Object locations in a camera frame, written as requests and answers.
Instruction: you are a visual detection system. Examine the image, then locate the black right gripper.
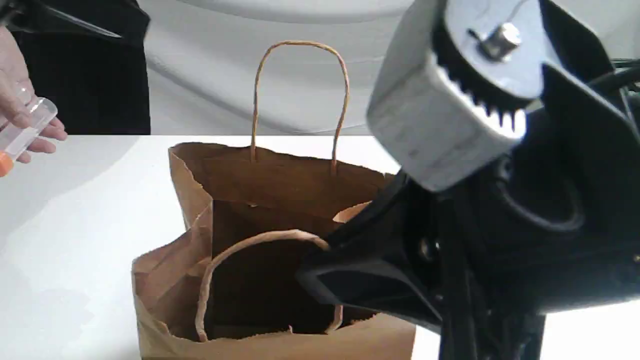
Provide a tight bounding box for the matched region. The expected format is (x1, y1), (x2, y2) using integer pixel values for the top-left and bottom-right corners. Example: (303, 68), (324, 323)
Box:
(296, 172), (505, 360)

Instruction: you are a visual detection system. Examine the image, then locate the brown paper bag with handles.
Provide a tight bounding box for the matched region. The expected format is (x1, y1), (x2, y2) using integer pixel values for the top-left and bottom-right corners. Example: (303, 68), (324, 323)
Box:
(131, 40), (416, 360)

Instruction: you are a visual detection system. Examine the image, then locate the clear bottle with orange cap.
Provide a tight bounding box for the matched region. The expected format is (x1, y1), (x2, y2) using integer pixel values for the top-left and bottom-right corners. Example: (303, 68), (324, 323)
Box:
(0, 85), (58, 177)

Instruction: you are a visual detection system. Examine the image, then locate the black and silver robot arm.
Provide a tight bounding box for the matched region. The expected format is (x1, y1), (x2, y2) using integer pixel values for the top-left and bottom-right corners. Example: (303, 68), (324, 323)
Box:
(297, 0), (640, 360)

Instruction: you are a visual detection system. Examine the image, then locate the person's bare hand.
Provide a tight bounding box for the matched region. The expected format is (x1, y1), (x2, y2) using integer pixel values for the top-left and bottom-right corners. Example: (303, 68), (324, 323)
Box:
(0, 26), (67, 163)

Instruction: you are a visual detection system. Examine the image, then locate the grey draped backdrop cloth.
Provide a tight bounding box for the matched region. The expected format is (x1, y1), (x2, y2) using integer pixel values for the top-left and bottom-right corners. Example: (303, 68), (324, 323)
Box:
(139, 0), (410, 135)

